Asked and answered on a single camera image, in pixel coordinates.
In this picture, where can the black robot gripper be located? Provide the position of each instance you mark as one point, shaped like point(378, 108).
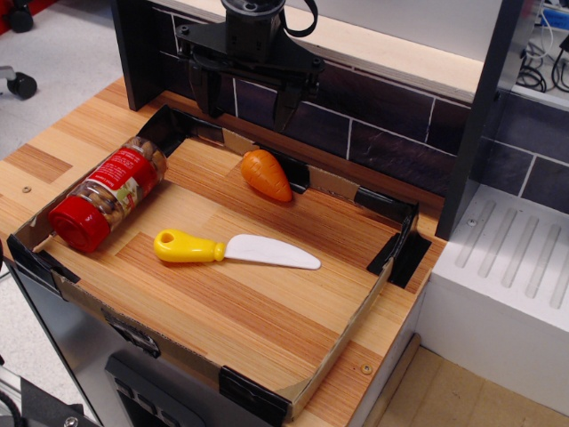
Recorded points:
point(255, 44)

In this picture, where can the red-lidded spice jar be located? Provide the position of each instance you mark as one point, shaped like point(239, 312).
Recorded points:
point(100, 202)

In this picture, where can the cardboard fence with black tape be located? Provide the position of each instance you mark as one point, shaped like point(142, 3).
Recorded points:
point(225, 343)

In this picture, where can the orange toy carrot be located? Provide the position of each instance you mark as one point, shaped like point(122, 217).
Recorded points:
point(261, 170)

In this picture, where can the black office chair caster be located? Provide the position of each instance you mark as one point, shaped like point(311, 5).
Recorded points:
point(18, 83)

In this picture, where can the white toy sink drainboard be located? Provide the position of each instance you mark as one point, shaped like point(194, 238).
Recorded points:
point(497, 299)

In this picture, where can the dark left shelf post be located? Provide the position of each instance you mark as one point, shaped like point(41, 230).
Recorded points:
point(136, 38)

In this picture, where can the yellow-handled white toy knife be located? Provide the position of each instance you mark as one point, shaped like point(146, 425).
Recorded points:
point(177, 246)

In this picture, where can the dark grey vertical post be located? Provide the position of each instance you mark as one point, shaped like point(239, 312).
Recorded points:
point(511, 34)

